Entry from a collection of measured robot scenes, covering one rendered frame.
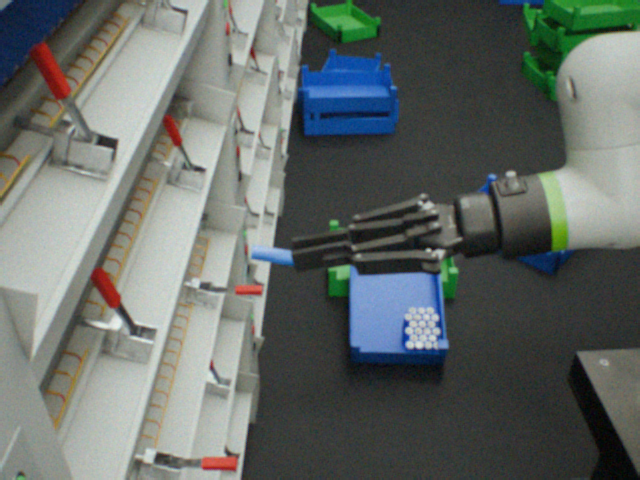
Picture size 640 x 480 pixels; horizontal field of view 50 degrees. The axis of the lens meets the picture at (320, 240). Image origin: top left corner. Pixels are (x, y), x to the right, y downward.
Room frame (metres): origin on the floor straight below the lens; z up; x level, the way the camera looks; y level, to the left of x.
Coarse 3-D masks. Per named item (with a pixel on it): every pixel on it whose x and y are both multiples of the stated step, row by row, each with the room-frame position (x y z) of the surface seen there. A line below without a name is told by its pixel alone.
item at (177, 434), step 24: (216, 216) 0.84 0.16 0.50; (240, 216) 0.84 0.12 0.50; (216, 240) 0.81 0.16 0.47; (216, 264) 0.76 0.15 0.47; (192, 312) 0.65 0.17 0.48; (216, 312) 0.66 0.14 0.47; (192, 336) 0.61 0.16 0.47; (168, 360) 0.56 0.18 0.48; (192, 360) 0.57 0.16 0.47; (168, 384) 0.53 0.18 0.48; (192, 384) 0.54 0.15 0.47; (168, 408) 0.50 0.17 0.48; (192, 408) 0.50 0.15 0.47; (168, 432) 0.46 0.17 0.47; (192, 432) 0.47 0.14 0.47
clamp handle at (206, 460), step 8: (208, 456) 0.42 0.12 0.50; (216, 456) 0.42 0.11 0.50; (224, 456) 0.42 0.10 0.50; (232, 456) 0.42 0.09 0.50; (168, 464) 0.41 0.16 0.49; (176, 464) 0.41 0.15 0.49; (184, 464) 0.41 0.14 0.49; (192, 464) 0.41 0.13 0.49; (200, 464) 0.41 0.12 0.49; (208, 464) 0.41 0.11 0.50; (216, 464) 0.41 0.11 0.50; (224, 464) 0.41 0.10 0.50; (232, 464) 0.41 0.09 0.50
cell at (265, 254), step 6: (252, 246) 0.65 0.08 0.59; (258, 246) 0.65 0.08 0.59; (252, 252) 0.64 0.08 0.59; (258, 252) 0.64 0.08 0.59; (264, 252) 0.64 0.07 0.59; (270, 252) 0.64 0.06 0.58; (276, 252) 0.64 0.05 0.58; (282, 252) 0.65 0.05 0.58; (288, 252) 0.65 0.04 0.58; (252, 258) 0.64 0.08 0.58; (258, 258) 0.64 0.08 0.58; (264, 258) 0.64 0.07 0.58; (270, 258) 0.64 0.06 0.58; (276, 258) 0.64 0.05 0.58; (282, 258) 0.64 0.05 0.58; (288, 258) 0.64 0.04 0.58; (282, 264) 0.64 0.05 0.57; (288, 264) 0.64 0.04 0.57
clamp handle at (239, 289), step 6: (210, 288) 0.68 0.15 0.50; (216, 288) 0.68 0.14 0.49; (222, 288) 0.68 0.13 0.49; (228, 288) 0.68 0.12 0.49; (234, 288) 0.68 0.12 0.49; (240, 288) 0.68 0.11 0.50; (246, 288) 0.68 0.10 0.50; (252, 288) 0.68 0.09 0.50; (258, 288) 0.68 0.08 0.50; (240, 294) 0.67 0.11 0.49; (246, 294) 0.67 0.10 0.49; (252, 294) 0.67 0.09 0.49; (258, 294) 0.67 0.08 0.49
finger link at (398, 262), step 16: (368, 256) 0.61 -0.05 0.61; (384, 256) 0.60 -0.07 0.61; (400, 256) 0.60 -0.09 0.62; (416, 256) 0.59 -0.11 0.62; (432, 256) 0.58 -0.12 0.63; (368, 272) 0.60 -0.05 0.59; (384, 272) 0.60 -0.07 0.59; (400, 272) 0.59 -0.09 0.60; (416, 272) 0.59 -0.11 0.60; (432, 272) 0.58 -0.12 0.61
